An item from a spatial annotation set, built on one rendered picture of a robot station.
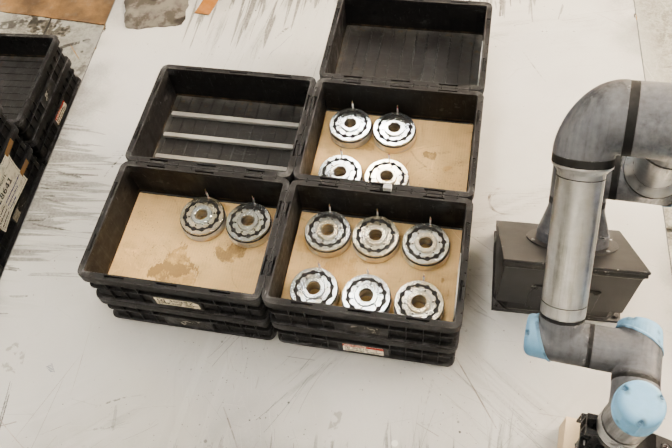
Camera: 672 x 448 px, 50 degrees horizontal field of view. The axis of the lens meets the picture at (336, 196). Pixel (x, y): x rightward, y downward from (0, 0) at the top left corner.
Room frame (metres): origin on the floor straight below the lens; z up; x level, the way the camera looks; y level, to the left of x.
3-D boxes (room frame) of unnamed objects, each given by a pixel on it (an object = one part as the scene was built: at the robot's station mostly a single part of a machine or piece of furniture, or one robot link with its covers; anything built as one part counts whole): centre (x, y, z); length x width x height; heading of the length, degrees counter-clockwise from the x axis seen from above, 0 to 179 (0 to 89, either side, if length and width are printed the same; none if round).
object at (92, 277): (0.83, 0.33, 0.92); 0.40 x 0.30 x 0.02; 73
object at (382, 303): (0.63, -0.03, 0.86); 0.10 x 0.10 x 0.01
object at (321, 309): (0.71, -0.05, 0.92); 0.40 x 0.30 x 0.02; 73
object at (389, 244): (0.77, -0.07, 0.86); 0.10 x 0.10 x 0.01
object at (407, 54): (1.28, -0.23, 0.87); 0.40 x 0.30 x 0.11; 73
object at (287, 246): (0.71, -0.05, 0.87); 0.40 x 0.30 x 0.11; 73
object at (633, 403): (0.28, -0.42, 1.05); 0.09 x 0.08 x 0.11; 156
